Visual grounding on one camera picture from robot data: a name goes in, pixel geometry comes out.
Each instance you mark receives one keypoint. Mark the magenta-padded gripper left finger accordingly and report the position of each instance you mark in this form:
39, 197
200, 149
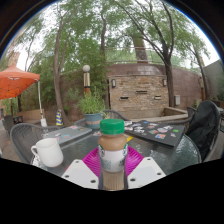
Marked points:
80, 171

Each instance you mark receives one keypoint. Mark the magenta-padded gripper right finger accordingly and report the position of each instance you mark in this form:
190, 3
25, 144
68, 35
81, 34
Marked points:
146, 170

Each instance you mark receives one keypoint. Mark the green-capped coffee drink bottle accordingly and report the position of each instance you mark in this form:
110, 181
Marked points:
112, 150

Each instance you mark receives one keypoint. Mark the white ceramic mug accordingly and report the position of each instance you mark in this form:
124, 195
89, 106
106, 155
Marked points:
50, 152

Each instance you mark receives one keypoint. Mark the grey laptop with stickers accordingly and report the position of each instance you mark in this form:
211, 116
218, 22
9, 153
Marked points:
68, 134

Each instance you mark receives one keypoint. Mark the black laptop with stickers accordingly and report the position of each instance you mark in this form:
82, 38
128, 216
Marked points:
156, 131

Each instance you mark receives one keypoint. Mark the blue-yellow striped closed umbrella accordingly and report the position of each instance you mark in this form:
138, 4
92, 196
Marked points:
59, 118

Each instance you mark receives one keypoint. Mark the grey mesh patio chair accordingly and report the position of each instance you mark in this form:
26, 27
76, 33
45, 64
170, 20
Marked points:
23, 140

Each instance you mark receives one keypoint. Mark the green plant in blue pot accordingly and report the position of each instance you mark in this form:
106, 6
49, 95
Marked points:
91, 106

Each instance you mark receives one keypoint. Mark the orange patio umbrella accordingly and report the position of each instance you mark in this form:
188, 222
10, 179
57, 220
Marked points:
16, 81

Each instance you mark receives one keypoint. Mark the grey wall utility box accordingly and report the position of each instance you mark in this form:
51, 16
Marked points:
177, 100

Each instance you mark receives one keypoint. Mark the wall lantern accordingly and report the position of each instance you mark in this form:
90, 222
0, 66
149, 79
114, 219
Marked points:
113, 83
164, 82

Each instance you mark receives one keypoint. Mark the globe-topped wooden lamp post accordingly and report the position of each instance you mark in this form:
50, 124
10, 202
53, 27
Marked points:
86, 80

